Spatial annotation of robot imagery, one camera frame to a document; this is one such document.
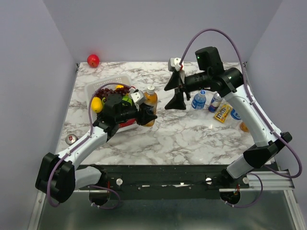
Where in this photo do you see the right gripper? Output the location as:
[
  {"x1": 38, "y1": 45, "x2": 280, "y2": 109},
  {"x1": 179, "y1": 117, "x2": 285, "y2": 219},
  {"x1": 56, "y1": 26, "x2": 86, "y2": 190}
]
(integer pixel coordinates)
[{"x1": 164, "y1": 70, "x2": 211, "y2": 110}]

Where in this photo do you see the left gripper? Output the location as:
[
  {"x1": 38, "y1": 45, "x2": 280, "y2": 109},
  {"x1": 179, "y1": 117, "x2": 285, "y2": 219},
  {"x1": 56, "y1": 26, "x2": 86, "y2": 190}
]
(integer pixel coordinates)
[{"x1": 116, "y1": 103, "x2": 158, "y2": 126}]

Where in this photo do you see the tall orange juice bottle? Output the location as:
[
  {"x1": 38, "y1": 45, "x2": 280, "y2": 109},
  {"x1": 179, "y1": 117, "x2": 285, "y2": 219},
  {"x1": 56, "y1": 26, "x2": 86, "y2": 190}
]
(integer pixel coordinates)
[{"x1": 142, "y1": 85, "x2": 158, "y2": 127}]

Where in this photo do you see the white bottle cap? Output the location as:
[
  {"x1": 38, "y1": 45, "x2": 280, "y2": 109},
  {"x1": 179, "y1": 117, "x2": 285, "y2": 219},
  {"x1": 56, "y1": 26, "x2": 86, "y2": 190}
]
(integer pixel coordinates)
[{"x1": 146, "y1": 85, "x2": 155, "y2": 94}]

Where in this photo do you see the blue label water bottle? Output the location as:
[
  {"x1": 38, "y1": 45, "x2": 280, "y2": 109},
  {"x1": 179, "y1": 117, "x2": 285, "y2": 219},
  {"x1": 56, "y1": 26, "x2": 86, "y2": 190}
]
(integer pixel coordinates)
[{"x1": 230, "y1": 109, "x2": 241, "y2": 120}]

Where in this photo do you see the small orange juice bottle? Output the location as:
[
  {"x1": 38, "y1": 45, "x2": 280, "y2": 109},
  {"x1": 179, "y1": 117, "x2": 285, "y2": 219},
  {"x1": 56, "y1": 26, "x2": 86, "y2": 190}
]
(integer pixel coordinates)
[{"x1": 239, "y1": 122, "x2": 249, "y2": 133}]

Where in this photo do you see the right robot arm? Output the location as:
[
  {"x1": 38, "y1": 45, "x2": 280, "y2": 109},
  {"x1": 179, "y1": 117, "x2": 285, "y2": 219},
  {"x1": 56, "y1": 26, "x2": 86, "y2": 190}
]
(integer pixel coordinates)
[{"x1": 164, "y1": 46, "x2": 292, "y2": 188}]

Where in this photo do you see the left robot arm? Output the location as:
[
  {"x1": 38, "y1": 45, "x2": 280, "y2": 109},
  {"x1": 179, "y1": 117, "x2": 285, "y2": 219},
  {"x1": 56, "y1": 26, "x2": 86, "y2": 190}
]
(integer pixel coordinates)
[{"x1": 35, "y1": 90, "x2": 157, "y2": 207}]

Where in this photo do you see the red dragon fruit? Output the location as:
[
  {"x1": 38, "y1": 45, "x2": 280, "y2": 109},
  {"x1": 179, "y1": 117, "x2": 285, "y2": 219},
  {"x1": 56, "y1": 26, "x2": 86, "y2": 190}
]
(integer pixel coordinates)
[{"x1": 119, "y1": 119, "x2": 135, "y2": 128}]

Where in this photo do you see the green apple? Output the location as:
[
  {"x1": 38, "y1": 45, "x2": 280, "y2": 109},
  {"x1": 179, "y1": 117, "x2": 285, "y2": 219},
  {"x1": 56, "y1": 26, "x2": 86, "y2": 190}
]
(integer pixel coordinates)
[{"x1": 121, "y1": 96, "x2": 133, "y2": 106}]

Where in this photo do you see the Red Bull can right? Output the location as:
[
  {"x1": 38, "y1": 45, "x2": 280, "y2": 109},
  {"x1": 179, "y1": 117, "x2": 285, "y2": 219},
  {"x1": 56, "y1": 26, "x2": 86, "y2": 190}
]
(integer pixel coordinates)
[{"x1": 208, "y1": 92, "x2": 223, "y2": 113}]

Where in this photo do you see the red bull can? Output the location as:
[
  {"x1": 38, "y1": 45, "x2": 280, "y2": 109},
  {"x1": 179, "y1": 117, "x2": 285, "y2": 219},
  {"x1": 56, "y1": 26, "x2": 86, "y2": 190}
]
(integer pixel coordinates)
[
  {"x1": 65, "y1": 134, "x2": 78, "y2": 146},
  {"x1": 208, "y1": 92, "x2": 223, "y2": 113}
]

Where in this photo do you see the yellow orange fruit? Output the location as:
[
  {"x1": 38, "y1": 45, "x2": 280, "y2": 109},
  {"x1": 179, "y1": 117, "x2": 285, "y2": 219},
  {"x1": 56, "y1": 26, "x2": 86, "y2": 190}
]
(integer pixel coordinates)
[{"x1": 116, "y1": 85, "x2": 125, "y2": 91}]

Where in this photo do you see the white plastic basket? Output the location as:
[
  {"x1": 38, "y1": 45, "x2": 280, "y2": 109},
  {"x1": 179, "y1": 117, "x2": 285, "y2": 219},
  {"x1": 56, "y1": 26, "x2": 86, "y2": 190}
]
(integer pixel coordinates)
[{"x1": 84, "y1": 74, "x2": 138, "y2": 133}]

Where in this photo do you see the dark red grape bunch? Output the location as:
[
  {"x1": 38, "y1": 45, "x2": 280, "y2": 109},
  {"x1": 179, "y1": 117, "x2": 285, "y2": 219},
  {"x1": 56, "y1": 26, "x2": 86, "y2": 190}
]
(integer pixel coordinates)
[{"x1": 95, "y1": 86, "x2": 130, "y2": 99}]

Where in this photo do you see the yellow M&M's candy pack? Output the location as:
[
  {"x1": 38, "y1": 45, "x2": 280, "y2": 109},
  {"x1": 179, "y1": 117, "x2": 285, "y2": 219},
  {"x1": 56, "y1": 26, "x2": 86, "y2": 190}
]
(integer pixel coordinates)
[{"x1": 214, "y1": 104, "x2": 233, "y2": 123}]

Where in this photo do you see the yellow lemon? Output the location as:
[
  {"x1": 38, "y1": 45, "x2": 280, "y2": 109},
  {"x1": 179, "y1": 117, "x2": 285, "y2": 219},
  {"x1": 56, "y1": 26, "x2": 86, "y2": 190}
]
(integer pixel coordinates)
[{"x1": 91, "y1": 97, "x2": 103, "y2": 113}]

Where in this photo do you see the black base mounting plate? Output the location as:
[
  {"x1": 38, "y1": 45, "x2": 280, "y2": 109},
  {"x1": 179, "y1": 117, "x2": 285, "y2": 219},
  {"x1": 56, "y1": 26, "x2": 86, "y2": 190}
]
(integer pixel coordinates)
[{"x1": 79, "y1": 164, "x2": 250, "y2": 201}]

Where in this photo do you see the red apple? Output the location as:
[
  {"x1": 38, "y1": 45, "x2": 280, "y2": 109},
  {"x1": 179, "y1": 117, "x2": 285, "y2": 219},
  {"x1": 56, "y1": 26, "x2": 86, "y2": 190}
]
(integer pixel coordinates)
[{"x1": 87, "y1": 54, "x2": 100, "y2": 68}]

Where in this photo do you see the Red Bull can left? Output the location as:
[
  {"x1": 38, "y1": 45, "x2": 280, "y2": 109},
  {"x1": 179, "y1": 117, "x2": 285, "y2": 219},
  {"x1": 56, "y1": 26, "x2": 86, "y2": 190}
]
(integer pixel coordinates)
[{"x1": 65, "y1": 134, "x2": 78, "y2": 146}]

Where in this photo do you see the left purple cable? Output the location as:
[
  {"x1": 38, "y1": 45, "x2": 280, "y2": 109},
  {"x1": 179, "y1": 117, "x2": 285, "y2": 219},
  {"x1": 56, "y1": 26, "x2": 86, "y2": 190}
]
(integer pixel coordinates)
[{"x1": 47, "y1": 83, "x2": 136, "y2": 210}]

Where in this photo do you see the purple cable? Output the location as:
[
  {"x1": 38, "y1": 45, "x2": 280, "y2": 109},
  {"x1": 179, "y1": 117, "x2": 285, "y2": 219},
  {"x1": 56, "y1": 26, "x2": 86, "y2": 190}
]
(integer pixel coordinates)
[
  {"x1": 179, "y1": 28, "x2": 303, "y2": 208},
  {"x1": 47, "y1": 83, "x2": 136, "y2": 210}
]

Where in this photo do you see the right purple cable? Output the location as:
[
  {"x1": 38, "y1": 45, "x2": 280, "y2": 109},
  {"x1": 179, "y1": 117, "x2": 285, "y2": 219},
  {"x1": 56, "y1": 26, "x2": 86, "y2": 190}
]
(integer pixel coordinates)
[{"x1": 179, "y1": 28, "x2": 303, "y2": 208}]

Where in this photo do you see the aluminium frame rail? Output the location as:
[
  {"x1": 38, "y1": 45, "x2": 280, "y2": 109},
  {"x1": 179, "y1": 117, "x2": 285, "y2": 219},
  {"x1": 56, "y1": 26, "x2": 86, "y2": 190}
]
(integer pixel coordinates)
[{"x1": 219, "y1": 169, "x2": 295, "y2": 192}]

